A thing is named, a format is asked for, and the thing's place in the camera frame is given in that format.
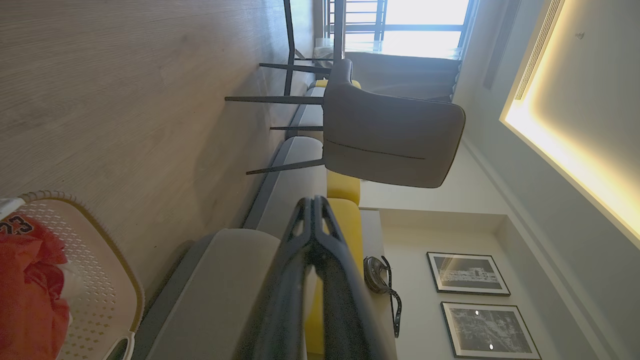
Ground dark small handbag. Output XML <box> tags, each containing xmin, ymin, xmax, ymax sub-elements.
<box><xmin>363</xmin><ymin>255</ymin><xmax>403</xmax><ymax>339</ymax></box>

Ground dark balcony railing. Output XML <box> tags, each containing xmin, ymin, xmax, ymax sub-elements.
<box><xmin>323</xmin><ymin>0</ymin><xmax>389</xmax><ymax>45</ymax></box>

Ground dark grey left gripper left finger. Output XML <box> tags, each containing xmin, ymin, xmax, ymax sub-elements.
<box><xmin>235</xmin><ymin>197</ymin><xmax>317</xmax><ymax>360</ymax></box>

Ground grey curtain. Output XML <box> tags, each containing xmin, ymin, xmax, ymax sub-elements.
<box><xmin>344</xmin><ymin>51</ymin><xmax>462</xmax><ymax>104</ymax></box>

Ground red jersey with number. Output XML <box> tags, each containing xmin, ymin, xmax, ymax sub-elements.
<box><xmin>0</xmin><ymin>214</ymin><xmax>71</xmax><ymax>360</ymax></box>

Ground black framed wall picture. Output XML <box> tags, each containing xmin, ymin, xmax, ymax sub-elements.
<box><xmin>426</xmin><ymin>251</ymin><xmax>512</xmax><ymax>297</ymax></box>
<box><xmin>440</xmin><ymin>301</ymin><xmax>543</xmax><ymax>360</ymax></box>

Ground grey upholstered chair black legs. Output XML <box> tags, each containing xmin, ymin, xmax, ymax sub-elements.
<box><xmin>225</xmin><ymin>59</ymin><xmax>467</xmax><ymax>189</ymax></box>

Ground grey sofa with yellow backrest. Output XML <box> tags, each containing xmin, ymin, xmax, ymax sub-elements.
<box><xmin>131</xmin><ymin>79</ymin><xmax>401</xmax><ymax>360</ymax></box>

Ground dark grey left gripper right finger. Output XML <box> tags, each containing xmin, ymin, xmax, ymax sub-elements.
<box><xmin>314</xmin><ymin>196</ymin><xmax>399</xmax><ymax>360</ymax></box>

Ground white ceiling air vent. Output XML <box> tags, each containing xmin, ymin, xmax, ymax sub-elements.
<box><xmin>513</xmin><ymin>0</ymin><xmax>564</xmax><ymax>101</ymax></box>

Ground beige perforated plastic laundry basket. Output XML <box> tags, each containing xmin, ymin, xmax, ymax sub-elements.
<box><xmin>0</xmin><ymin>190</ymin><xmax>146</xmax><ymax>360</ymax></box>

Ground black frame coffee table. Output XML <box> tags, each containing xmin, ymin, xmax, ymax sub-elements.
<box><xmin>259</xmin><ymin>0</ymin><xmax>347</xmax><ymax>97</ymax></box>

